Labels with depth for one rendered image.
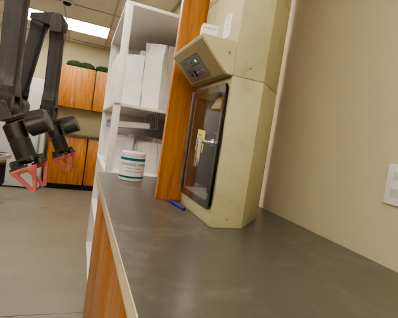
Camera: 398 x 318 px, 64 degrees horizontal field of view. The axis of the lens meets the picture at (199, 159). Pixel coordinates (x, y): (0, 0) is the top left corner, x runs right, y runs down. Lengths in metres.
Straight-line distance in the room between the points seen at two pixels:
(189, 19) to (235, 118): 0.54
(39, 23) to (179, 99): 0.64
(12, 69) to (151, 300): 0.75
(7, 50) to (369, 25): 1.11
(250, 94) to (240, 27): 0.20
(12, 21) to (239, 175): 0.78
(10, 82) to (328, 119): 1.04
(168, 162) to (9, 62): 0.65
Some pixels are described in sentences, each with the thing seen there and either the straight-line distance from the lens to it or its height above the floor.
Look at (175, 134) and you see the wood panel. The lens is 1.30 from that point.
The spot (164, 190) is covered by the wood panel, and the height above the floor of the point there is 0.98.
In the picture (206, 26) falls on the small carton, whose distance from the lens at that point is 1.08.
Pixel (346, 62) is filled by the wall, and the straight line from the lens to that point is 1.27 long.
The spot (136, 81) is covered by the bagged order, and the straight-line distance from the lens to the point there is 2.31.
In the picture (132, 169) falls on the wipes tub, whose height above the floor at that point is 1.00.
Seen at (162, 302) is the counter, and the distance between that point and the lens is 0.55.
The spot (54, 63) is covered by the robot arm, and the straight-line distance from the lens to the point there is 1.48.
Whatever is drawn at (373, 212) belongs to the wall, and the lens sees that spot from 1.09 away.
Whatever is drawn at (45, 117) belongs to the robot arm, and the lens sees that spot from 1.02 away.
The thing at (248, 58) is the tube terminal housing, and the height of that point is 1.47.
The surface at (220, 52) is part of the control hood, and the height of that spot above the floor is 1.47.
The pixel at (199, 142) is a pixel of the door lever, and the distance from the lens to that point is 0.99.
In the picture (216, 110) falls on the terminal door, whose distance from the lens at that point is 1.02.
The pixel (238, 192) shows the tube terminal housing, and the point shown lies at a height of 1.06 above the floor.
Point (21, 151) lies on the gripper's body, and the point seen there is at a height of 1.10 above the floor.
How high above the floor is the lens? 1.20
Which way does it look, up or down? 3 degrees down
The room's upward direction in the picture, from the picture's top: 8 degrees clockwise
